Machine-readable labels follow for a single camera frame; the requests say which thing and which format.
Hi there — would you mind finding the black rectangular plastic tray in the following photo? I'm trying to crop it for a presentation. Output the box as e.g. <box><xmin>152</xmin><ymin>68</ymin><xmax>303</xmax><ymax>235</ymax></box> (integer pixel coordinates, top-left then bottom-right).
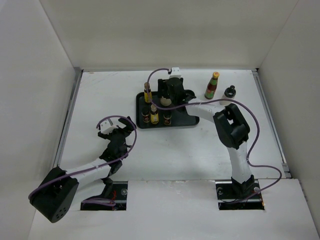
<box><xmin>135</xmin><ymin>92</ymin><xmax>200</xmax><ymax>129</ymax></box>

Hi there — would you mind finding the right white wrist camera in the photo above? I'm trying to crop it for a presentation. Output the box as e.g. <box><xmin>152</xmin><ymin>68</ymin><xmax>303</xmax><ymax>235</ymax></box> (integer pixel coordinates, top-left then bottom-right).
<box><xmin>168</xmin><ymin>67</ymin><xmax>182</xmax><ymax>79</ymax></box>

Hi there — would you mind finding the yellow-label brown sauce bottle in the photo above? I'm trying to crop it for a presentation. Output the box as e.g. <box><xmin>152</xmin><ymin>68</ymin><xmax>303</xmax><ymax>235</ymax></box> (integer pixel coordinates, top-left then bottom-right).
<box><xmin>150</xmin><ymin>104</ymin><xmax>159</xmax><ymax>125</ymax></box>

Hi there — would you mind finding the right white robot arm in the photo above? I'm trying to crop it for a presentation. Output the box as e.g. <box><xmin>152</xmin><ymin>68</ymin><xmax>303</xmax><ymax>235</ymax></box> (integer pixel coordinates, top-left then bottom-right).
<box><xmin>157</xmin><ymin>77</ymin><xmax>255</xmax><ymax>200</ymax></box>

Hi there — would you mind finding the table mount opening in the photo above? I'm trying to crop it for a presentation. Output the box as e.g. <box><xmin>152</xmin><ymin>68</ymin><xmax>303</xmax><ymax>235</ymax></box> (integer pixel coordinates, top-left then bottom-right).
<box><xmin>80</xmin><ymin>178</ymin><xmax>129</xmax><ymax>211</ymax></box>
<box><xmin>215</xmin><ymin>180</ymin><xmax>265</xmax><ymax>211</ymax></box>

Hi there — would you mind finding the white pepper grinder bottle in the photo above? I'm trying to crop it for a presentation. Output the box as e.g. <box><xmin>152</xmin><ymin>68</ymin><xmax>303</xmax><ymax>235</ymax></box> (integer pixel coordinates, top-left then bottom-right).
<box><xmin>219</xmin><ymin>85</ymin><xmax>237</xmax><ymax>106</ymax></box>

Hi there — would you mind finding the right table mount opening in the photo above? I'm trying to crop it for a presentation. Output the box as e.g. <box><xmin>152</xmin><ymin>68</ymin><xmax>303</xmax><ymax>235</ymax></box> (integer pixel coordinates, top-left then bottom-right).
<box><xmin>215</xmin><ymin>180</ymin><xmax>265</xmax><ymax>211</ymax></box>

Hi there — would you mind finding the dark-lid brown spice jar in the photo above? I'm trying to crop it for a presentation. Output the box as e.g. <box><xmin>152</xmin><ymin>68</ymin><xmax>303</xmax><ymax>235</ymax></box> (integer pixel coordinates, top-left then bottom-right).
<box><xmin>163</xmin><ymin>110</ymin><xmax>172</xmax><ymax>126</ymax></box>

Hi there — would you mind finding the beige spice grinder bottle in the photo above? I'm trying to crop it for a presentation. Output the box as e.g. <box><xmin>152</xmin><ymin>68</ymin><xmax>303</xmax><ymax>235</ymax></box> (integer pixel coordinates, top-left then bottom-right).
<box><xmin>160</xmin><ymin>96</ymin><xmax>172</xmax><ymax>108</ymax></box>

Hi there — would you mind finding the small yellow-label oil bottle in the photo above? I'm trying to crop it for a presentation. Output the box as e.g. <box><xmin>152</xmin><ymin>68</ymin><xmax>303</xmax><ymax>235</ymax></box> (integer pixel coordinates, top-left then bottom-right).
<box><xmin>144</xmin><ymin>82</ymin><xmax>152</xmax><ymax>104</ymax></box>

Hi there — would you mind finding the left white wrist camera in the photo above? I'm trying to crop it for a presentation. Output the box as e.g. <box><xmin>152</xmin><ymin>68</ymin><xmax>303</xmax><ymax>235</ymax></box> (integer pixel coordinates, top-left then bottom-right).
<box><xmin>97</xmin><ymin>119</ymin><xmax>119</xmax><ymax>135</ymax></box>

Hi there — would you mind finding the left table mount opening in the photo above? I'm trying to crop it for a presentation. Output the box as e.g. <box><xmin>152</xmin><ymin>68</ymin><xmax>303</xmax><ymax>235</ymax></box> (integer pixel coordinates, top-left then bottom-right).
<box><xmin>80</xmin><ymin>178</ymin><xmax>129</xmax><ymax>211</ymax></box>

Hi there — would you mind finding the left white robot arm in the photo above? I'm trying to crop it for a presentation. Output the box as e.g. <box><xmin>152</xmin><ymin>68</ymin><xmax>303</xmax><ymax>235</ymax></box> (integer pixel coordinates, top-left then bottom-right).
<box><xmin>28</xmin><ymin>115</ymin><xmax>137</xmax><ymax>223</ymax></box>

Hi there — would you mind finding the tall red sauce bottle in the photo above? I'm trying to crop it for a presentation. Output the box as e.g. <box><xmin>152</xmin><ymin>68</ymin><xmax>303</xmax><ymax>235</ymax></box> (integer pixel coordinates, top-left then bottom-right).
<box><xmin>204</xmin><ymin>71</ymin><xmax>220</xmax><ymax>100</ymax></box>

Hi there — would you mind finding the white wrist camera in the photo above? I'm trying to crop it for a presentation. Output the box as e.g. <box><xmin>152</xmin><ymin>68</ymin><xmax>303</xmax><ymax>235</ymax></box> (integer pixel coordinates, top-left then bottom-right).
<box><xmin>168</xmin><ymin>67</ymin><xmax>182</xmax><ymax>79</ymax></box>
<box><xmin>97</xmin><ymin>119</ymin><xmax>119</xmax><ymax>135</ymax></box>

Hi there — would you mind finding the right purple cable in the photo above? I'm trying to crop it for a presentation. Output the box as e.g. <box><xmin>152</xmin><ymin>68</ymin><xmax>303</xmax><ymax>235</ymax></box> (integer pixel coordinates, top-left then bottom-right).
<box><xmin>146</xmin><ymin>67</ymin><xmax>283</xmax><ymax>205</ymax></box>

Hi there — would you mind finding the small brown spice jar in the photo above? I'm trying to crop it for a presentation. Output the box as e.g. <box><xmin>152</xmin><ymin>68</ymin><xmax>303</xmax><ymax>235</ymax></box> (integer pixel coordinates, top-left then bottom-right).
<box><xmin>141</xmin><ymin>106</ymin><xmax>151</xmax><ymax>124</ymax></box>

